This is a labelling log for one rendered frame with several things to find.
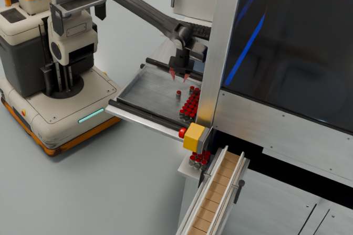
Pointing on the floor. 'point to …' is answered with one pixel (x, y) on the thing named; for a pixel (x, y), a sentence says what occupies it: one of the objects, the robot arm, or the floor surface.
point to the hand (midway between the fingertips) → (179, 79)
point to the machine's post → (215, 62)
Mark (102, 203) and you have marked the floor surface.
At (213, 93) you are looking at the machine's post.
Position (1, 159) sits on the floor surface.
